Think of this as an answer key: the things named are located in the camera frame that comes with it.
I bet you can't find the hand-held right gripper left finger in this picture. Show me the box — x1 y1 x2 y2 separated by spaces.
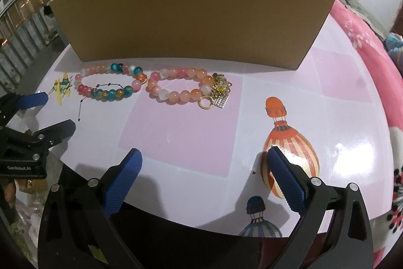
37 148 144 269

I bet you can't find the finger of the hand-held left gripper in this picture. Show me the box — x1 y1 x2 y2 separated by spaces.
0 119 77 163
0 92 49 128

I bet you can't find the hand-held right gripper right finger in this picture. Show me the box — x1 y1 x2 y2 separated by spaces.
267 146 375 269

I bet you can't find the pink and blue bead bracelet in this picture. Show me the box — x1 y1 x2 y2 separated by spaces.
74 62 148 102

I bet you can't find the thin black star chain necklace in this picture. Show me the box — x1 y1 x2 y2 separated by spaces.
77 83 125 122

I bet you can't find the pink and orange bead bracelet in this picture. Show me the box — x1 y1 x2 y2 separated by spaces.
146 67 215 105

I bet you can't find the brown cardboard box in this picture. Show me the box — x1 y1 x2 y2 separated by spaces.
50 0 340 71

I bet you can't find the pink floral blanket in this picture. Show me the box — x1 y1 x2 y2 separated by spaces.
329 0 403 269

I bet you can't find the blue printed blanket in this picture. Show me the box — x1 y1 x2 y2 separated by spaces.
383 32 403 71

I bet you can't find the grey fuzzy blanket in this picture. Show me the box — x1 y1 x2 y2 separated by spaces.
338 0 394 37

